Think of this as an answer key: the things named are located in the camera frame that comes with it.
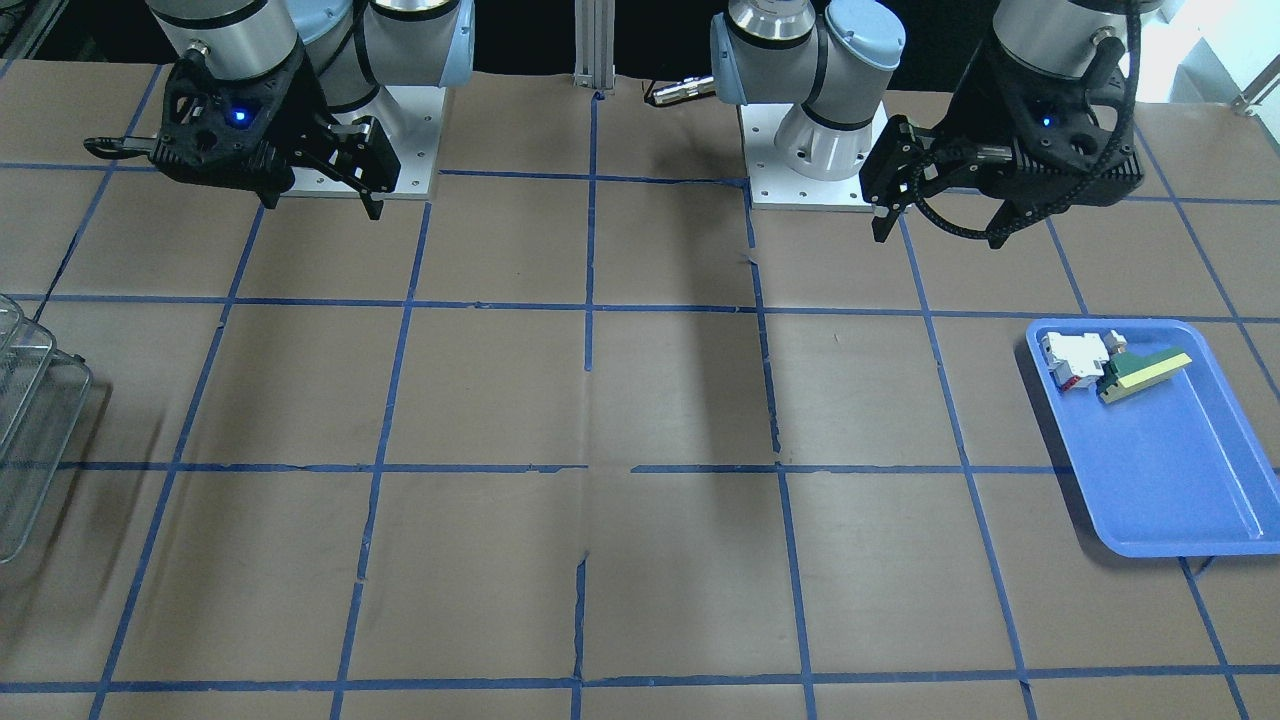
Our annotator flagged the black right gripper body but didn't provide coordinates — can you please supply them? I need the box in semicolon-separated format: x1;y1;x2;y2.
255;45;401;196

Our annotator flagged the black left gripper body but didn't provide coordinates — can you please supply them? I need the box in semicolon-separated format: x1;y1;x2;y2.
859;40;1061;243

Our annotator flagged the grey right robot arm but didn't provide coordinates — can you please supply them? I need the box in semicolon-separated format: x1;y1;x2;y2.
122;1;476;220

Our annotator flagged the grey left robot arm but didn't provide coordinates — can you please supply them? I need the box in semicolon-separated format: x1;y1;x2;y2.
645;1;1160;249

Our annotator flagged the white electrical module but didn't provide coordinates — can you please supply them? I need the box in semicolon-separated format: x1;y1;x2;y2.
1038;331;1128;393

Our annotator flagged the green yellow terminal block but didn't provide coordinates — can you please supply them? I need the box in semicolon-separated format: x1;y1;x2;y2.
1097;347;1193;404

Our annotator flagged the blue plastic tray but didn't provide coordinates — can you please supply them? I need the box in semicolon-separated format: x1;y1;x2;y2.
1025;318;1279;559

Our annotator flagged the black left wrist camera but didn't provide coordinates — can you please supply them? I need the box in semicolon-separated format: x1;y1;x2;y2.
992;4;1144;211

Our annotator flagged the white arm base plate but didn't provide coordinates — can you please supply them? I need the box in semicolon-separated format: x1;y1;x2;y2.
275;85;445;201
739;104;887;213

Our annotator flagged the black braided cable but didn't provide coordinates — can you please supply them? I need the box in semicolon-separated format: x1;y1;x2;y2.
908;0;1143;241

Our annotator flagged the aluminium frame post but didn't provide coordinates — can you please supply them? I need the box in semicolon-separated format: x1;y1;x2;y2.
573;0;616;94

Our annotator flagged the wire mesh shelf rack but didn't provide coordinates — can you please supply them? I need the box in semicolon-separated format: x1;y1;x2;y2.
1;296;93;565

